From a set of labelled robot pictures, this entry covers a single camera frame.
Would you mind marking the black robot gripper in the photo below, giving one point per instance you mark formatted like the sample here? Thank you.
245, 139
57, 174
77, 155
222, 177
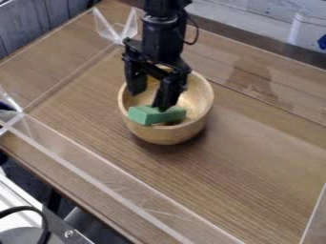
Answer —
154, 56

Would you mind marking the clear acrylic front wall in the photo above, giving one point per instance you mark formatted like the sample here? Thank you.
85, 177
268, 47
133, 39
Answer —
126, 203

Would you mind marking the grey metal bracket with screw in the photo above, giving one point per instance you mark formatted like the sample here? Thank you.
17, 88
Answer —
61, 228

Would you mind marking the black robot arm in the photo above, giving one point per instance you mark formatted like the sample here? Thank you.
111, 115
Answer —
164, 8

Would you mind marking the green rectangular block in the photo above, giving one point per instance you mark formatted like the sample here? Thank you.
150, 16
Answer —
148, 115

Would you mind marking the brown wooden bowl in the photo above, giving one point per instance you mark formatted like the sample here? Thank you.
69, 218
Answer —
197, 100

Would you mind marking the clear acrylic corner bracket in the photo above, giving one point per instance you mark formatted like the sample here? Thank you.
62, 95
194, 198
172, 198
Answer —
115, 32

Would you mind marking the white container in background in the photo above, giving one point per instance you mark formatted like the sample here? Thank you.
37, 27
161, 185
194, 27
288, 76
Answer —
308, 32

